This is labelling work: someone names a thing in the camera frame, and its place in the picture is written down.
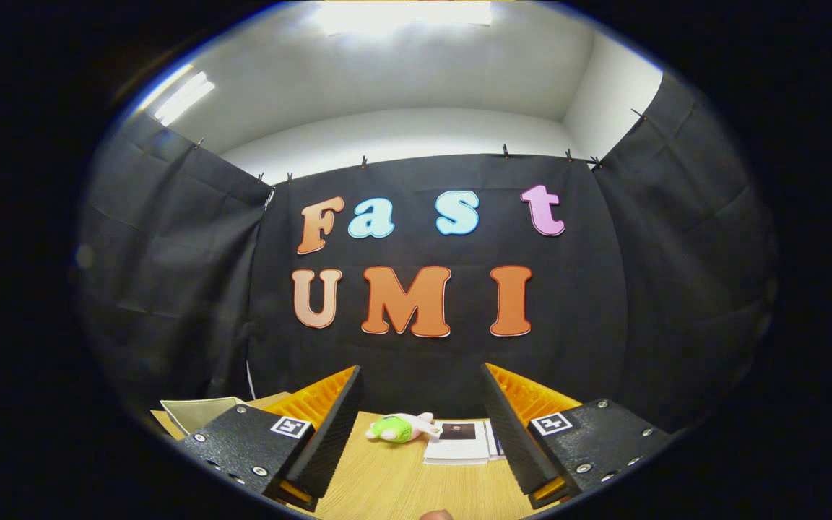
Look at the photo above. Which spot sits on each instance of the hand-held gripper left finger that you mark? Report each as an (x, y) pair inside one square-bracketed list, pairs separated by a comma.
[(333, 433)]

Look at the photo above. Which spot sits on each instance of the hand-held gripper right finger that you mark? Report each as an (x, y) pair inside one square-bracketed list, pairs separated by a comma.
[(511, 433)]

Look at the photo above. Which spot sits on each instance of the beige fabric storage box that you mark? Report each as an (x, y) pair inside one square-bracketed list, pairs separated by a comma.
[(199, 413)]

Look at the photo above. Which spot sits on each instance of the white open book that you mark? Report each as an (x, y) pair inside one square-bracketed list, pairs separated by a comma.
[(456, 449)]

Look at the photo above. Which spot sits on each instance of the green and pink plush toy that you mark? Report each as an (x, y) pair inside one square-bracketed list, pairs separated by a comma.
[(394, 430)]

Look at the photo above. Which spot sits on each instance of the black backdrop cloth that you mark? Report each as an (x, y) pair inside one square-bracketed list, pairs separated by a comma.
[(423, 375)]

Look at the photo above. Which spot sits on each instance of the narrow ceiling light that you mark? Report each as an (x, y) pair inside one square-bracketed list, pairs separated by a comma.
[(183, 97)]

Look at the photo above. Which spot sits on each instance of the large ceiling light panel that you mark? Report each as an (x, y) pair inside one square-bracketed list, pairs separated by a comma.
[(401, 14)]

